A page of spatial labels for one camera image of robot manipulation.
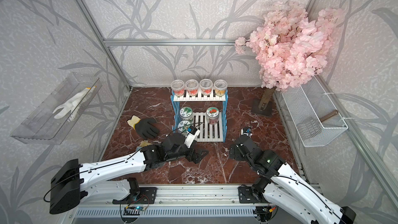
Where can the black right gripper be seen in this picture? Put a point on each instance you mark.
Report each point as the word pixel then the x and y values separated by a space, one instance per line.
pixel 236 153

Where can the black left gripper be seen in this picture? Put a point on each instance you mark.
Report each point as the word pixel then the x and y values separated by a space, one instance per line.
pixel 197 159

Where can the flower label jar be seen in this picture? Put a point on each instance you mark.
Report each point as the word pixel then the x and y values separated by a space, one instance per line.
pixel 183 127

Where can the green tree label jar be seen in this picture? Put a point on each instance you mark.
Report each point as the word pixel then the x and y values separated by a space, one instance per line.
pixel 186 113

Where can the red strawberry label jar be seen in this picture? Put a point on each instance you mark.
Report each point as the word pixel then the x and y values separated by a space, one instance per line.
pixel 212 115

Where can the clear lidded seed container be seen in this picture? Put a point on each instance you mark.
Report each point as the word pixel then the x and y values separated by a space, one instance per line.
pixel 192 87

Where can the clear plastic seed container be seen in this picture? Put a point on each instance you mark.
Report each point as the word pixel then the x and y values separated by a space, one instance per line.
pixel 206 86

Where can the clear container red seed packet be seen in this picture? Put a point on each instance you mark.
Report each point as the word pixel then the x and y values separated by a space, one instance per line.
pixel 178 87

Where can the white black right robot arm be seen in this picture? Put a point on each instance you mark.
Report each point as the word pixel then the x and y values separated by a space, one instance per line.
pixel 281 186

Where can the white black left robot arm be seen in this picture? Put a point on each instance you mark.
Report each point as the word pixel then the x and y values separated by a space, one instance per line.
pixel 75 182

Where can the blue and white wooden shelf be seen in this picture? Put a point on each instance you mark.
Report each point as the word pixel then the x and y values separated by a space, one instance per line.
pixel 208 132

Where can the black and yellow work glove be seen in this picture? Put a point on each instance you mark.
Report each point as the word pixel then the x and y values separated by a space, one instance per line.
pixel 145 127

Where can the pink blossom artificial tree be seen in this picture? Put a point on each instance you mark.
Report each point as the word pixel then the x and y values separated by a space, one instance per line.
pixel 289 47

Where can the white glove in tray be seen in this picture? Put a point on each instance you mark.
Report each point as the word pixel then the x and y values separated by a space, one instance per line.
pixel 71 107

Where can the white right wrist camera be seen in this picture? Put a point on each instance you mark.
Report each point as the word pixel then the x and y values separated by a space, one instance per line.
pixel 246 131

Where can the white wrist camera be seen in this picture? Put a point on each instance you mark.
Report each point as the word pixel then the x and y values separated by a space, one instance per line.
pixel 246 131
pixel 193 132

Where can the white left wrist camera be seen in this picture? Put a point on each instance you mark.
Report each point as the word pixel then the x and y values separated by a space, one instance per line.
pixel 193 132

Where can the aluminium front rail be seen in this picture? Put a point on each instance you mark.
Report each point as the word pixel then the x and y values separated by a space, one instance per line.
pixel 169 194

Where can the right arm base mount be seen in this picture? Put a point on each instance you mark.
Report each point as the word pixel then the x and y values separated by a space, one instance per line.
pixel 254 193

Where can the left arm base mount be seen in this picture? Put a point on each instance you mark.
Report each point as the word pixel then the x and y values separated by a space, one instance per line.
pixel 138 194

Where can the white wire mesh basket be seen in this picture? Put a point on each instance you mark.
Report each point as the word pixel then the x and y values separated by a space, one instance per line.
pixel 306 104

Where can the wooden handled brush in basket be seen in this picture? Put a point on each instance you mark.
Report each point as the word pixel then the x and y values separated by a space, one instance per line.
pixel 329 115

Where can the clear acrylic wall tray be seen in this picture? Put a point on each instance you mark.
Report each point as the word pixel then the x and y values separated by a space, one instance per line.
pixel 52 121

